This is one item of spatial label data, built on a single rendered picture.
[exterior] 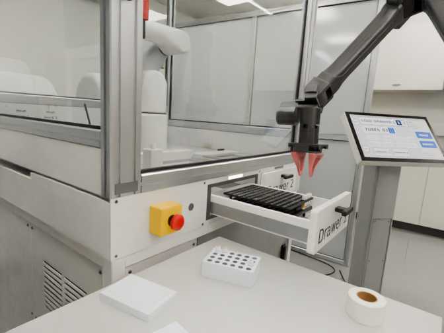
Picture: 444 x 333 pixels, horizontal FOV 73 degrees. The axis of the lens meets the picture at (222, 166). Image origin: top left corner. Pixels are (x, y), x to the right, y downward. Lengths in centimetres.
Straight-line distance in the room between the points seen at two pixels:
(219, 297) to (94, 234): 32
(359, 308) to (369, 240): 126
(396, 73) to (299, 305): 367
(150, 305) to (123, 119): 38
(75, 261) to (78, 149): 31
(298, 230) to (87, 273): 55
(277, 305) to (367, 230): 129
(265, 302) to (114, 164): 43
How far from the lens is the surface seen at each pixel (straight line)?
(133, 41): 71
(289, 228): 81
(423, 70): 416
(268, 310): 67
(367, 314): 69
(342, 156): 255
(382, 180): 187
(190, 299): 68
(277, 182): 126
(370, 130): 178
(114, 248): 74
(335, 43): 264
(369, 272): 203
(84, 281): 91
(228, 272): 73
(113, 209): 71
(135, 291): 68
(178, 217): 74
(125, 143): 69
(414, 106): 448
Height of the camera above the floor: 114
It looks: 10 degrees down
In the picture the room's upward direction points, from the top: 3 degrees clockwise
